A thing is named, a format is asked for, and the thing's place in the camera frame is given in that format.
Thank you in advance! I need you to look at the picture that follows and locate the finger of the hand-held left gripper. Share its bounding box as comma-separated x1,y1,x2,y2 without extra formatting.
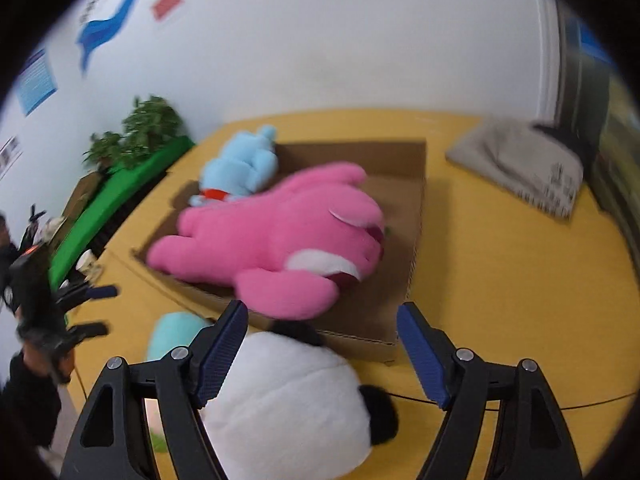
65,322,109,342
55,284,119,307

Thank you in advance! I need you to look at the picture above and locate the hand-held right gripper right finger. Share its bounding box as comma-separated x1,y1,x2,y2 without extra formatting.
396,302,583,480

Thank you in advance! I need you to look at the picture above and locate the pink and teal plush pig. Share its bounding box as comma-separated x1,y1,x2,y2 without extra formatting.
142,311,216,456

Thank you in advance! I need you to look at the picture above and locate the person's left hand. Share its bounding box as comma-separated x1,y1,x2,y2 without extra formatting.
12,344,77,386

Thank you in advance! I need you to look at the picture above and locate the green cloth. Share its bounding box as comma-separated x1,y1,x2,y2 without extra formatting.
47,135,196,291

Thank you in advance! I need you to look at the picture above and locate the brown cardboard box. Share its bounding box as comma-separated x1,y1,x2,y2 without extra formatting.
131,140,428,363

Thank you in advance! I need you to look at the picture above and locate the white wall poster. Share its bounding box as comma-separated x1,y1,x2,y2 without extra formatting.
0,135,23,181

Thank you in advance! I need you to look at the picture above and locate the grey fabric bag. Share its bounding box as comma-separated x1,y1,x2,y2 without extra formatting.
445,117,586,221

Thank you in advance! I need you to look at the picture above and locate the paper cup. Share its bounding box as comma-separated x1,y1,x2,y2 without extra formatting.
75,250,103,281

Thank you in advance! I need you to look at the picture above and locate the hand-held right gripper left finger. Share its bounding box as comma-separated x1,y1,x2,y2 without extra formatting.
59,300,249,480

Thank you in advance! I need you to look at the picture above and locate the green potted plant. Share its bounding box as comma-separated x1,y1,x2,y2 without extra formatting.
82,95,183,173

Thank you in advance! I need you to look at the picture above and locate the white panda plush toy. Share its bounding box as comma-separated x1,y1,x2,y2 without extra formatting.
200,320,401,480

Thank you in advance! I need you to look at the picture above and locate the blue wall poster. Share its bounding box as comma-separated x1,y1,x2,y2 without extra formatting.
17,50,58,116

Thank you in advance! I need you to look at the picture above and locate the yellow wooden desktop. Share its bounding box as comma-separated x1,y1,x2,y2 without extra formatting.
60,107,636,480

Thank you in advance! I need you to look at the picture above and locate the red wall notice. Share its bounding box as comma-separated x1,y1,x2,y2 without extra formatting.
151,0,185,21

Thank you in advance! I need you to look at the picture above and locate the blue plush toy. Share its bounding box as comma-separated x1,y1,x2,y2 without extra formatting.
189,125,279,208

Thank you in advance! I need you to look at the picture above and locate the person's left forearm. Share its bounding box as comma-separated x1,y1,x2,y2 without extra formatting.
0,355,63,448

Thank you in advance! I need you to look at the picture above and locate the pink plush bear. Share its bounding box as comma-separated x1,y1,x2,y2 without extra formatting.
146,161,387,321

